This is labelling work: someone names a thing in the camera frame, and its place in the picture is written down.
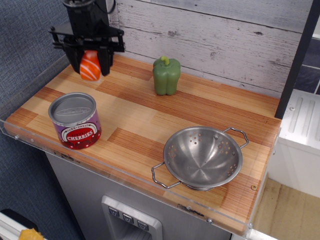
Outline grey toy fridge cabinet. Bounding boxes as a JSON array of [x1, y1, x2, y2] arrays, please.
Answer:
[[47, 153, 232, 240]]

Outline red cherries can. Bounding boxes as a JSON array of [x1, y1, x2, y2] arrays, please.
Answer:
[[48, 92, 102, 150]]

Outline black vertical post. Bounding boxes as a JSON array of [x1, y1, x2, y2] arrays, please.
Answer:
[[274, 0, 320, 120]]

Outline white black object bottom left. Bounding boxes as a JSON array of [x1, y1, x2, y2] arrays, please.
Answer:
[[0, 209, 39, 240]]

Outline clear acrylic table guard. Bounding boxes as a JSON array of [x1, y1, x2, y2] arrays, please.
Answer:
[[3, 55, 281, 235]]

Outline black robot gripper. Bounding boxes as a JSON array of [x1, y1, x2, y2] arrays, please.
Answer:
[[48, 0, 125, 76]]

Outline orange salmon sushi toy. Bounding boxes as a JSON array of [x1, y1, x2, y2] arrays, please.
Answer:
[[80, 50, 102, 81]]

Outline steel colander with handles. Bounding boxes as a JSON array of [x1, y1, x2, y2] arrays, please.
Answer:
[[151, 126, 250, 191]]

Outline green bell pepper toy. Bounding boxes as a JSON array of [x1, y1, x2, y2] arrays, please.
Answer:
[[152, 56, 181, 96]]

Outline white toy sink unit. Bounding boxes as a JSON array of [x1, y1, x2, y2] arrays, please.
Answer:
[[267, 89, 320, 197]]

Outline yellow object at corner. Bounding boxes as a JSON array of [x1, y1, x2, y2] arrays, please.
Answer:
[[18, 228, 45, 240]]

